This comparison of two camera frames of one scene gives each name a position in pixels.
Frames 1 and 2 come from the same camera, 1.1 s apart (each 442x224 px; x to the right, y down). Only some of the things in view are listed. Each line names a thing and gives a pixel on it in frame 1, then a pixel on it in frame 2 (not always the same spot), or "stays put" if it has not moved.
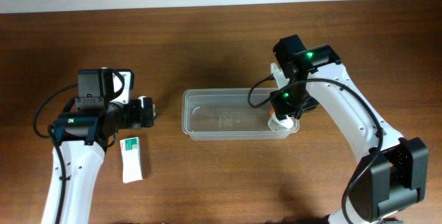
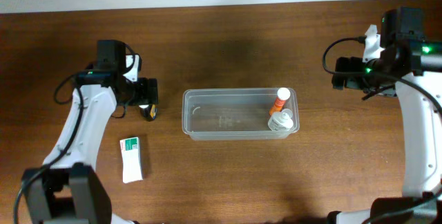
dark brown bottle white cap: [150, 110] stays put
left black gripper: [147, 111] -> [150, 91]
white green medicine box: [132, 164] stays put
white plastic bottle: [284, 124] stays put
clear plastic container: [213, 114] stays put
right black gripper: [281, 112] -> [340, 73]
